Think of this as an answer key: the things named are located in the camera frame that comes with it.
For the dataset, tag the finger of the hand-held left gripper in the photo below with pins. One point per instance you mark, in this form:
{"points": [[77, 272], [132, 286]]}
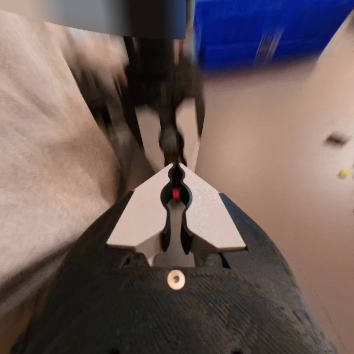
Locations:
{"points": [[190, 124], [148, 130]]}

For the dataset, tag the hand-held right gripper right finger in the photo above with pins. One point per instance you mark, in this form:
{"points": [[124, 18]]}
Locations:
{"points": [[213, 221]]}

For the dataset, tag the small black lego piece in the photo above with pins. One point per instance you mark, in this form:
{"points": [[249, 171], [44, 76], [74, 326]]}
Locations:
{"points": [[336, 139]]}

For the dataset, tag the person's grey sweater torso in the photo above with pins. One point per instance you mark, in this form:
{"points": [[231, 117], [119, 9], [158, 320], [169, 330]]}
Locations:
{"points": [[41, 138]]}

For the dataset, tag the blue plastic bin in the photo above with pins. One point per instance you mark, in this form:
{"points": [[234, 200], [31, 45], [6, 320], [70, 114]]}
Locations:
{"points": [[249, 33]]}

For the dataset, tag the tiny red lego piece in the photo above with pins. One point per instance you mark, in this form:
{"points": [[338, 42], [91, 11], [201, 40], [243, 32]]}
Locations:
{"points": [[175, 193]]}

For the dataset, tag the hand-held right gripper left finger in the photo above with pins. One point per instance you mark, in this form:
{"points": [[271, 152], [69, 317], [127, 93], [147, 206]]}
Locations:
{"points": [[138, 218]]}

